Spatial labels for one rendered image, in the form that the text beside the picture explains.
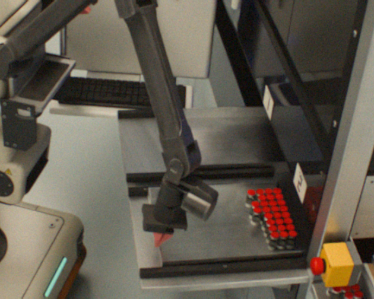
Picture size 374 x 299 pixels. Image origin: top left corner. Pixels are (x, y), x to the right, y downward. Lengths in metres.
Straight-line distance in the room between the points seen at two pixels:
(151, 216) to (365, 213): 0.48
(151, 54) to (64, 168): 1.88
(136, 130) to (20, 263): 0.71
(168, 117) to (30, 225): 1.25
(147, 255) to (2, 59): 0.57
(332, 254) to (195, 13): 1.05
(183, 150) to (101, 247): 1.51
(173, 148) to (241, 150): 0.56
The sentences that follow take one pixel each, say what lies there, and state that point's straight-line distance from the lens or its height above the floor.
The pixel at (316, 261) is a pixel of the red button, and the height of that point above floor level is 1.01.
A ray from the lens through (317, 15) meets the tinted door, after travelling 1.78.
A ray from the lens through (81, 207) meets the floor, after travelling 3.28.
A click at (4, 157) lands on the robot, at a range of 2.23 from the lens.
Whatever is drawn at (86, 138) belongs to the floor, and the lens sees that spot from 3.64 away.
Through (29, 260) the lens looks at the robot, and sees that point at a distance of 2.68.
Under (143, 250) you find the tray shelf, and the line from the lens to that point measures 1.88.
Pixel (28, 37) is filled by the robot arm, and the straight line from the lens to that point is 1.79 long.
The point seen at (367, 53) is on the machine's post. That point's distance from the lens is 1.48.
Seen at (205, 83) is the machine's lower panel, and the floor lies 0.55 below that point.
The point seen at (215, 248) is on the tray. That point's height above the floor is 0.88.
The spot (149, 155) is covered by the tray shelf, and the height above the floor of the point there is 0.88.
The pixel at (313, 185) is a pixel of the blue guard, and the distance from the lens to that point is 1.80.
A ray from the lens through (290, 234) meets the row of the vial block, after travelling 1.90.
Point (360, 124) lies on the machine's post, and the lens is 1.57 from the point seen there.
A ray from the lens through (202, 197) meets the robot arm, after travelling 1.69.
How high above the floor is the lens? 2.22
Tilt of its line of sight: 38 degrees down
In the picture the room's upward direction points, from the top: 6 degrees clockwise
